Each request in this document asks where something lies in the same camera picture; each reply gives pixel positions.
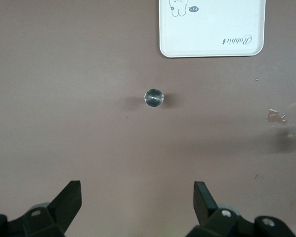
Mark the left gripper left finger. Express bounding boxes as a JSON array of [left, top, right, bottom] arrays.
[[0, 181, 82, 237]]

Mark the silver metal jigger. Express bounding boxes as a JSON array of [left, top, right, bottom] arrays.
[[143, 88, 165, 107]]

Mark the cream tray with rabbit print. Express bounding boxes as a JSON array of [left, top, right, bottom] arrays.
[[159, 0, 265, 58]]

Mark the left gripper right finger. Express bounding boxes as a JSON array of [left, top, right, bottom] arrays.
[[187, 182, 296, 237]]

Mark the brown table cover mat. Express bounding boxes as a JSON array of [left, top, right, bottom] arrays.
[[0, 0, 296, 237]]

